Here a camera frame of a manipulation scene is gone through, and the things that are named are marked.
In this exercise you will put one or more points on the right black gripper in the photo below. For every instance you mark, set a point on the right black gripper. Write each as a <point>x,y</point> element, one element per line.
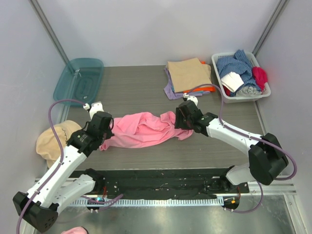
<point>182,117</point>

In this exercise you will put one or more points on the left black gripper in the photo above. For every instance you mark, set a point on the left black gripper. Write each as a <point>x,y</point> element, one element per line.
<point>104,125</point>

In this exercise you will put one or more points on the pink t shirt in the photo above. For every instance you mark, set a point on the pink t shirt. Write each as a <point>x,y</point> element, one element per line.
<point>144,129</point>

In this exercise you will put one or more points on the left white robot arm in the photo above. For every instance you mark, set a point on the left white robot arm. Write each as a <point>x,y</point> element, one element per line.
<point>41,205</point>

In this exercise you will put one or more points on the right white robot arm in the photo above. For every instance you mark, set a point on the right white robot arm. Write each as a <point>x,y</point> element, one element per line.
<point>266,160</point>

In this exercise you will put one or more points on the lavender folded t shirt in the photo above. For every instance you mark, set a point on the lavender folded t shirt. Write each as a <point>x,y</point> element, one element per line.
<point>171,95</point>

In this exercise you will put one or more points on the orange folded t shirt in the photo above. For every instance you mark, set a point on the orange folded t shirt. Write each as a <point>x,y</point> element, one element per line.
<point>200,89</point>

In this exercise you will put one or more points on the teal folded t shirt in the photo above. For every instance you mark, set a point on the teal folded t shirt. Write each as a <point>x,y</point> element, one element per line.
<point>172,88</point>

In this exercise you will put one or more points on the beige folded t shirt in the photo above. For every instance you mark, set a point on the beige folded t shirt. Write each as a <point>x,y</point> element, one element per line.
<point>178,71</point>

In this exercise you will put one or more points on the white plastic basket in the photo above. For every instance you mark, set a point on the white plastic basket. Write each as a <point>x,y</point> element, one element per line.
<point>233,99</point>

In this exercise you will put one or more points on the red cloth in basket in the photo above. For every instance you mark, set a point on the red cloth in basket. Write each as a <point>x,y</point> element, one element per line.
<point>227,91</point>

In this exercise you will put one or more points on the teal plastic bin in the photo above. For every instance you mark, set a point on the teal plastic bin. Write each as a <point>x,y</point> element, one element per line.
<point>80,80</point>

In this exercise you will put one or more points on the beige crumpled cloth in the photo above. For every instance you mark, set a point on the beige crumpled cloth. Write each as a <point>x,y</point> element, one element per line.
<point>47,146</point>

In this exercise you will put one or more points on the white cloth in basket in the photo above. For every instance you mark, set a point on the white cloth in basket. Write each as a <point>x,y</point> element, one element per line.
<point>232,81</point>

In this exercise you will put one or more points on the grey cloth in basket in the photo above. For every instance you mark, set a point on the grey cloth in basket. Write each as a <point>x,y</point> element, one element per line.
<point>248,92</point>

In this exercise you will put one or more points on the blue checked shirt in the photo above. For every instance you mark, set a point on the blue checked shirt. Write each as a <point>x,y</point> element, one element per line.
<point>240,64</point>

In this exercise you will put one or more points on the magenta cloth in basket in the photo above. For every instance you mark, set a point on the magenta cloth in basket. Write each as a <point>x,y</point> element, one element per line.
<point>260,77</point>

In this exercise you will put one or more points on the pink cloth at bottom edge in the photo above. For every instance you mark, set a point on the pink cloth at bottom edge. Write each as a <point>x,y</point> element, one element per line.
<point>76,230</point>

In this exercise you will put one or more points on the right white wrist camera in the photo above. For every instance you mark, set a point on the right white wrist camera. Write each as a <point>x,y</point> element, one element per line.
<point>187,97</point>

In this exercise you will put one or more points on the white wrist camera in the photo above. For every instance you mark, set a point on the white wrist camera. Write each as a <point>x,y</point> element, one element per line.
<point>187,97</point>
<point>93,108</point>

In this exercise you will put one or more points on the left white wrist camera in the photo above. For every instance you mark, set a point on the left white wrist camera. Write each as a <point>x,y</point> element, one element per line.
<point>93,108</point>

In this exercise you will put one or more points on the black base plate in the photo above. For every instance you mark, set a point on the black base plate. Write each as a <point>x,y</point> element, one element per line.
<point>167,184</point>

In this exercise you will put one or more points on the white slotted cable duct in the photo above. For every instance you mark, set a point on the white slotted cable duct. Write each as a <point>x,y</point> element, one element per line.
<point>148,203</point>

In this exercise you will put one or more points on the left aluminium frame post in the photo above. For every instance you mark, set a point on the left aluminium frame post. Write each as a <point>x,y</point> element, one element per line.
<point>48,28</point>

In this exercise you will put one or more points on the aluminium frame post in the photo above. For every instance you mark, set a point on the aluminium frame post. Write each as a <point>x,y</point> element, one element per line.
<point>279,9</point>
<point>48,28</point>

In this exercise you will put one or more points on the aluminium rail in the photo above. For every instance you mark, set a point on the aluminium rail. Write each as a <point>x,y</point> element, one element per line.
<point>276,188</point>

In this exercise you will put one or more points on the right aluminium frame post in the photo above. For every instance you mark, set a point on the right aluminium frame post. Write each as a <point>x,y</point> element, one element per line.
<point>279,9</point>

